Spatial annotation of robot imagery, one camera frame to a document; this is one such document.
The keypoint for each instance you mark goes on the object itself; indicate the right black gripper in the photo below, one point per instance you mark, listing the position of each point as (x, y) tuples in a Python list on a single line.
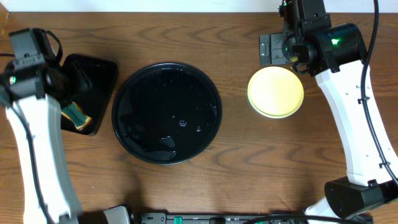
[(279, 42)]

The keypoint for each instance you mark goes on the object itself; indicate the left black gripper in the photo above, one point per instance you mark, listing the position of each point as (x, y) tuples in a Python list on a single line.
[(74, 79)]

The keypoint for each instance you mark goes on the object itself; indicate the green and yellow sponge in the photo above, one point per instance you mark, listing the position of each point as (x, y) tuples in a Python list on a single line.
[(76, 115)]

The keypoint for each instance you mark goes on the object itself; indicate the black round tray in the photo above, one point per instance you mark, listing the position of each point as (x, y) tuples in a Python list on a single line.
[(167, 113)]

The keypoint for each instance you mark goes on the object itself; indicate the yellow plate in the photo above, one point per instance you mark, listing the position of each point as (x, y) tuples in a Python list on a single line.
[(275, 81)]

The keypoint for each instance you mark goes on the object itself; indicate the light blue plate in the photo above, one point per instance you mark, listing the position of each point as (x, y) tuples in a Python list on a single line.
[(275, 107)]

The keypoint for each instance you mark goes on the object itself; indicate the black rectangular tray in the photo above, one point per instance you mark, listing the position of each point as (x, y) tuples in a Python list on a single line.
[(93, 82)]

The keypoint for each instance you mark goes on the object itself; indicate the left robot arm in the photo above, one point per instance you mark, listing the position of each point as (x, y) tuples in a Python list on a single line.
[(34, 88)]

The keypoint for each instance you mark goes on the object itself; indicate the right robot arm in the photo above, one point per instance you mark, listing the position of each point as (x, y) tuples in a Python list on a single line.
[(338, 58)]

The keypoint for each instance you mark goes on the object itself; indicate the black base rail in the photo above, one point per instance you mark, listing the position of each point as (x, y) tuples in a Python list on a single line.
[(121, 214)]

